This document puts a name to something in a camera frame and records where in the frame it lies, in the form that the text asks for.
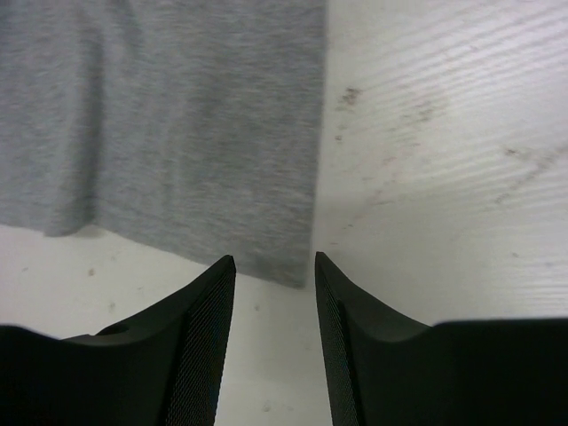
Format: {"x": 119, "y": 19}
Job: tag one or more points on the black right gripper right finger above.
{"x": 383, "y": 368}

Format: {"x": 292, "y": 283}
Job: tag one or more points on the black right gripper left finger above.
{"x": 161, "y": 366}

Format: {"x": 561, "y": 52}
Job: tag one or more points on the grey tank top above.
{"x": 189, "y": 126}

